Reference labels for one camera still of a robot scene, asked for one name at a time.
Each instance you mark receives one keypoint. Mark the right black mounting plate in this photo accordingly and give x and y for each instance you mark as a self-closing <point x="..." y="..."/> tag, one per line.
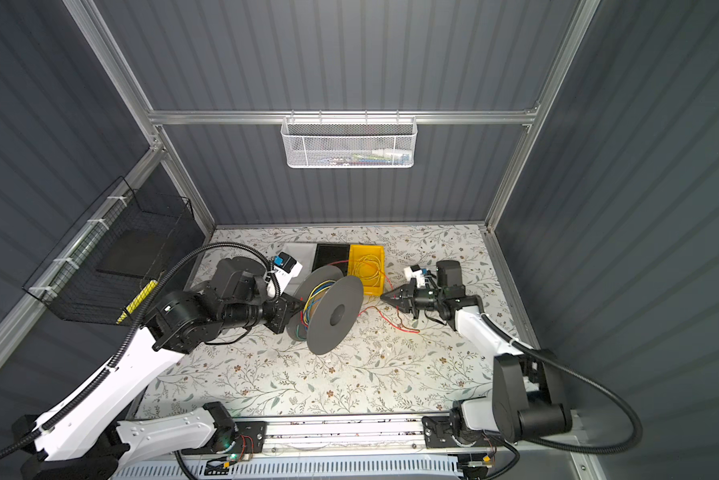
<point x="444" y="432"/>

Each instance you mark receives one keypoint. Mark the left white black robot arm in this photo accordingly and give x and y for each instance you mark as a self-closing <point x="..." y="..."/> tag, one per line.
<point x="85" y="439"/>

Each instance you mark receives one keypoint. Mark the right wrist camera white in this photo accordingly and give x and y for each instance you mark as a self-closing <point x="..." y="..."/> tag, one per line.
<point x="417" y="275"/>

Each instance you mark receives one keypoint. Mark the black wire basket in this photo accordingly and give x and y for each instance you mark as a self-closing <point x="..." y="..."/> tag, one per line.
<point x="102" y="275"/>

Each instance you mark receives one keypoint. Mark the black plastic bin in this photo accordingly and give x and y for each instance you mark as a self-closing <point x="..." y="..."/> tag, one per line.
<point x="332" y="254"/>

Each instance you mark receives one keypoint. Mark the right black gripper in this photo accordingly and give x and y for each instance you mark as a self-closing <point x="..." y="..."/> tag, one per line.
<point x="406" y="305"/>

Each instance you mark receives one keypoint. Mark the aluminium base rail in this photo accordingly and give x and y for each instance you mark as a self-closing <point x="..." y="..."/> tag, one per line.
<point x="382" y="446"/>

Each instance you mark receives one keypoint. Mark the white wire mesh basket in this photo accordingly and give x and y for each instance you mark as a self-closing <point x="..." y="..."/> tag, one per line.
<point x="304" y="142"/>

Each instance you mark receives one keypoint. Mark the items in white basket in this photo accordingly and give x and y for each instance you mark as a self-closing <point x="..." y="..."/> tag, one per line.
<point x="375" y="158"/>

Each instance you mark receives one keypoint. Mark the yellow plastic bin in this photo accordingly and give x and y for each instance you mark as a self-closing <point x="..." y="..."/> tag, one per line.
<point x="367" y="263"/>

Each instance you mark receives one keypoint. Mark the black mounting plate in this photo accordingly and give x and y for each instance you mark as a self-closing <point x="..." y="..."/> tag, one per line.
<point x="444" y="432"/>
<point x="246" y="437"/>

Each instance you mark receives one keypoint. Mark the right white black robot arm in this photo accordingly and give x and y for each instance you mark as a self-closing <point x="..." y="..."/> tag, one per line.
<point x="527" y="401"/>

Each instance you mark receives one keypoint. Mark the white plastic bin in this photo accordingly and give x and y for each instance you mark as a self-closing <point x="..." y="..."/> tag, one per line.
<point x="304" y="253"/>

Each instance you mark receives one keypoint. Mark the yellow green striped item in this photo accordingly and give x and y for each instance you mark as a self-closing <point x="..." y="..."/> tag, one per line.
<point x="136" y="301"/>

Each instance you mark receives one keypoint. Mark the grey perforated spool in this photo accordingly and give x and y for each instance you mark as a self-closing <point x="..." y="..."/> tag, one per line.
<point x="331" y="304"/>

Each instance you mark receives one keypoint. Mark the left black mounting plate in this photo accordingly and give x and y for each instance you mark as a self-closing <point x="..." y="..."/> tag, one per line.
<point x="246" y="437"/>

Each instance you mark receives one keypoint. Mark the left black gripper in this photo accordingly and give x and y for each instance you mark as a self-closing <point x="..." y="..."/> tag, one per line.
<point x="286" y="308"/>

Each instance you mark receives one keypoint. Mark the black flat pad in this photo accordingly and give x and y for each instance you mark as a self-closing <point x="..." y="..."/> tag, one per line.
<point x="136" y="254"/>

